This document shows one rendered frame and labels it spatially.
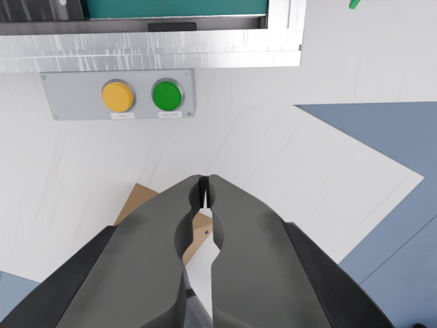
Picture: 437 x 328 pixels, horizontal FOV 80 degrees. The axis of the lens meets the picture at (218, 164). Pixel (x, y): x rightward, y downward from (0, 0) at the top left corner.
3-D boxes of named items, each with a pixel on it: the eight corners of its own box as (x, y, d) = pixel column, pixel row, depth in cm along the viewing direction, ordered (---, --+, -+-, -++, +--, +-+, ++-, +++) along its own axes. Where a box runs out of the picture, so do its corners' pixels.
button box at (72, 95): (197, 107, 44) (194, 118, 39) (72, 110, 44) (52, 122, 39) (194, 63, 41) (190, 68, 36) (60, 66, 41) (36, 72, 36)
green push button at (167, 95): (184, 107, 39) (182, 110, 37) (157, 107, 39) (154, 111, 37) (181, 79, 37) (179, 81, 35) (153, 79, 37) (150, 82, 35)
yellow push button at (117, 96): (136, 108, 39) (132, 112, 37) (110, 109, 39) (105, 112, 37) (132, 80, 37) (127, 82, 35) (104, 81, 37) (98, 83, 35)
